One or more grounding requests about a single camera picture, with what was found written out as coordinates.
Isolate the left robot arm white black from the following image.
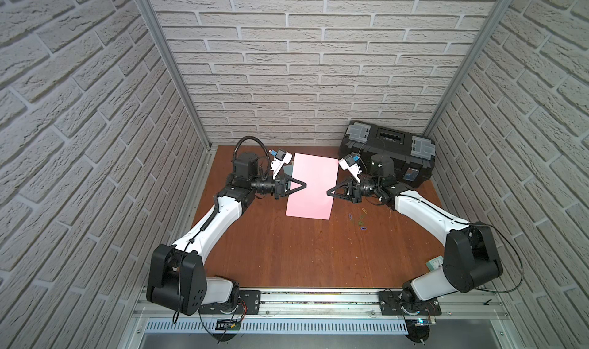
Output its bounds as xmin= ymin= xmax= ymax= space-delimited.
xmin=146 ymin=137 xmax=307 ymax=321

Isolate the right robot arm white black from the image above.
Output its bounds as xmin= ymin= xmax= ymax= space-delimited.
xmin=327 ymin=154 xmax=503 ymax=315

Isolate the corner aluminium post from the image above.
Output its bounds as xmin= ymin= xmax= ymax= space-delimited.
xmin=422 ymin=0 xmax=513 ymax=137
xmin=135 ymin=0 xmax=212 ymax=151

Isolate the small teal card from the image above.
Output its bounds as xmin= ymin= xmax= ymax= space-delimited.
xmin=426 ymin=255 xmax=443 ymax=272

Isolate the pink paper sheet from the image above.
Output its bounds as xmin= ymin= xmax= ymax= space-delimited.
xmin=285 ymin=153 xmax=339 ymax=220

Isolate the aluminium front rail frame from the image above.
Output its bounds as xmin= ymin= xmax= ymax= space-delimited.
xmin=117 ymin=286 xmax=521 ymax=349

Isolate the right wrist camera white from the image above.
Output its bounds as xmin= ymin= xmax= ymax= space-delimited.
xmin=338 ymin=153 xmax=362 ymax=183

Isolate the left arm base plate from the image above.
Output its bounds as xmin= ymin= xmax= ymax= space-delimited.
xmin=199 ymin=289 xmax=262 ymax=317

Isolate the light blue paper sheet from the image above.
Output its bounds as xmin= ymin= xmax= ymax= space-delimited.
xmin=283 ymin=165 xmax=294 ymax=176

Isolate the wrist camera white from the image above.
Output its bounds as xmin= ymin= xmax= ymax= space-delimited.
xmin=268 ymin=149 xmax=293 ymax=180
xmin=338 ymin=153 xmax=362 ymax=183

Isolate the black plastic toolbox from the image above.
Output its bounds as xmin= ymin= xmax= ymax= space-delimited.
xmin=338 ymin=120 xmax=436 ymax=188

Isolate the left corner aluminium post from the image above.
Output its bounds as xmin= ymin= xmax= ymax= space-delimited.
xmin=135 ymin=0 xmax=212 ymax=151

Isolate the right corner aluminium post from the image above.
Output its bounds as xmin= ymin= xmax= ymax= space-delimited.
xmin=422 ymin=0 xmax=513 ymax=137

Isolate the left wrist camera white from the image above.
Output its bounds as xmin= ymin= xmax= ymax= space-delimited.
xmin=268 ymin=149 xmax=293 ymax=180

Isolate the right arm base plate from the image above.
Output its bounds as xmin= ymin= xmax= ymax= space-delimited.
xmin=377 ymin=289 xmax=442 ymax=316

